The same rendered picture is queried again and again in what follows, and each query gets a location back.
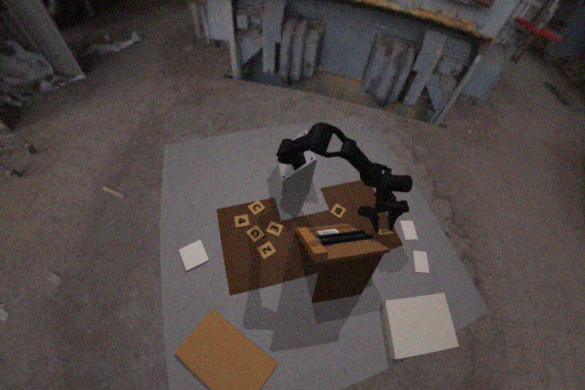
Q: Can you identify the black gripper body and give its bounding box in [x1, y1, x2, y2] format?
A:
[358, 191, 410, 217]

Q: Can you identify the brown wooden board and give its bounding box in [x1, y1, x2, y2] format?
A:
[295, 223, 390, 303]

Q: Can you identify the white paper ticket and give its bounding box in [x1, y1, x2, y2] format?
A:
[317, 228, 339, 235]

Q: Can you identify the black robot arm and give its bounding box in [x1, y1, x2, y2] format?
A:
[276, 123, 413, 216]

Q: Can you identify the tan flat rectangular board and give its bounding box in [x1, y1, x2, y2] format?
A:
[174, 308, 278, 390]

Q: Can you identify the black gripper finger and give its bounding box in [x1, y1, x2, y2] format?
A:
[369, 216, 380, 233]
[388, 213, 400, 231]

